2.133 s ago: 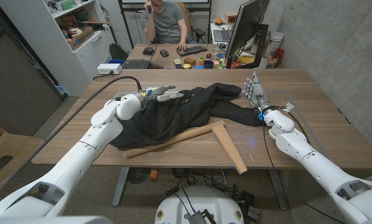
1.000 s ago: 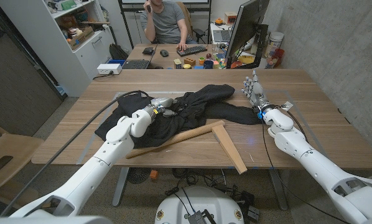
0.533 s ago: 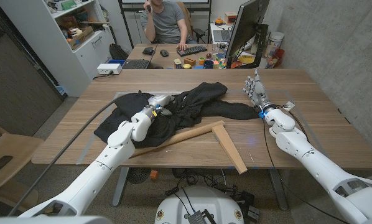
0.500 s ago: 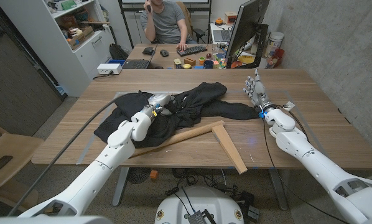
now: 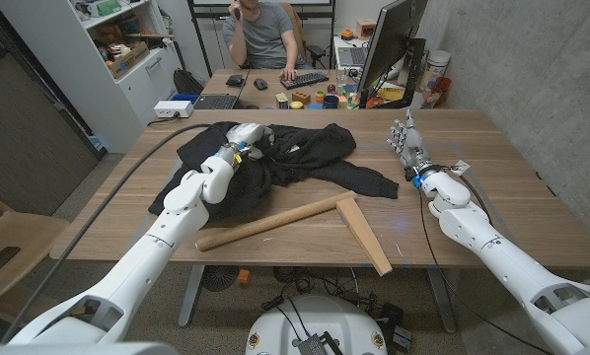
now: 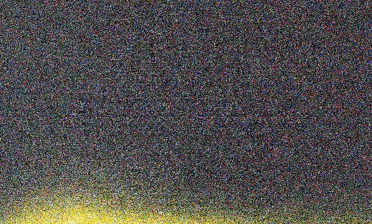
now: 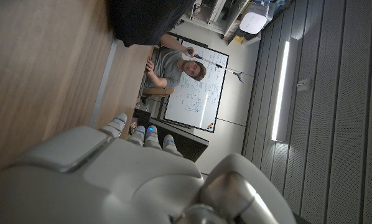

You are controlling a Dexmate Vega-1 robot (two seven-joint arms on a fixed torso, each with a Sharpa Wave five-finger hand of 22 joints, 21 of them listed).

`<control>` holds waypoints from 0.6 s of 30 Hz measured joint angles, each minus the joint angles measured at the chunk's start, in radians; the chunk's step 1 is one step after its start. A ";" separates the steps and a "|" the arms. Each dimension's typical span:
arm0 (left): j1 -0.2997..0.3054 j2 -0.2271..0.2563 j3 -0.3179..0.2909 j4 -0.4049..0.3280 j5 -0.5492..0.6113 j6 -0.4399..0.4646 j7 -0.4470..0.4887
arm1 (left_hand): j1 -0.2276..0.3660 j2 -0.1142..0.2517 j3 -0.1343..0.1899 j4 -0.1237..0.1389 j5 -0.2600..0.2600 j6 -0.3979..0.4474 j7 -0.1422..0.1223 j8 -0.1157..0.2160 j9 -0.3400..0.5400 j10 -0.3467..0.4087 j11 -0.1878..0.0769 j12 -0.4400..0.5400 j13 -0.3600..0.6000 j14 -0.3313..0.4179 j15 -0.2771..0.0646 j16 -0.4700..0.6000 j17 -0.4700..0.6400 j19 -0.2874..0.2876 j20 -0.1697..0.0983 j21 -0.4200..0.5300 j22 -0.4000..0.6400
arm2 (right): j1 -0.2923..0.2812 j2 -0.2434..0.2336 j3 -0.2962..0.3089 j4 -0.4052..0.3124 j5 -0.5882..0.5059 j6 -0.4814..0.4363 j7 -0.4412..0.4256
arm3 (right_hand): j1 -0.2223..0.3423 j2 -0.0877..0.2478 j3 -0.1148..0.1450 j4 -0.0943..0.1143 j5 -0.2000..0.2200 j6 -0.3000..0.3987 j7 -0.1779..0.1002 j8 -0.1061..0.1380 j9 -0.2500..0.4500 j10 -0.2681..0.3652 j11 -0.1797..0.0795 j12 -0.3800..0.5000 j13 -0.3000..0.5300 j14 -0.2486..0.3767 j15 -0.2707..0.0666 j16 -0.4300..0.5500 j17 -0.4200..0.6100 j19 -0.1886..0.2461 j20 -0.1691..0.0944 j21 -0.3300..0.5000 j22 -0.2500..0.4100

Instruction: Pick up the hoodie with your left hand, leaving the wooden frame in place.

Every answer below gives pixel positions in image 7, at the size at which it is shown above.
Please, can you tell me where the black hoodie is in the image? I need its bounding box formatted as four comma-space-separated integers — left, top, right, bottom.
106, 0, 195, 48

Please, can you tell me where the black computer monitor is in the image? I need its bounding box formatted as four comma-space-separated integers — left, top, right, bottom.
132, 108, 210, 163

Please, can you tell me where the person in grey t-shirt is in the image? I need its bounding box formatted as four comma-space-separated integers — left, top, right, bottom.
143, 33, 208, 91

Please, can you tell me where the grabber reaching tool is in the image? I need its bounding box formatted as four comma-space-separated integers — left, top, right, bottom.
187, 48, 248, 84

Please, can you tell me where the whiteboard with black frame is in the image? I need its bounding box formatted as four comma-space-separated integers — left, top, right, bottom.
162, 32, 230, 134

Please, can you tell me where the white shelf cabinet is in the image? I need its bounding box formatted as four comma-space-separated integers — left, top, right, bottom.
179, 0, 263, 35

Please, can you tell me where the brown office chair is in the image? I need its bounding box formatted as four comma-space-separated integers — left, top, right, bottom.
141, 86, 175, 98

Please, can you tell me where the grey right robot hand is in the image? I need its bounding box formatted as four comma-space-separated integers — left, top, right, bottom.
0, 113, 299, 224

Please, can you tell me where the long ceiling light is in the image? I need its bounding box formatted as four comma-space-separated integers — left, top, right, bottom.
271, 37, 300, 143

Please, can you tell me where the white rounded appliance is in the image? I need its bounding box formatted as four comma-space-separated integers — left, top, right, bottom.
239, 1, 270, 35

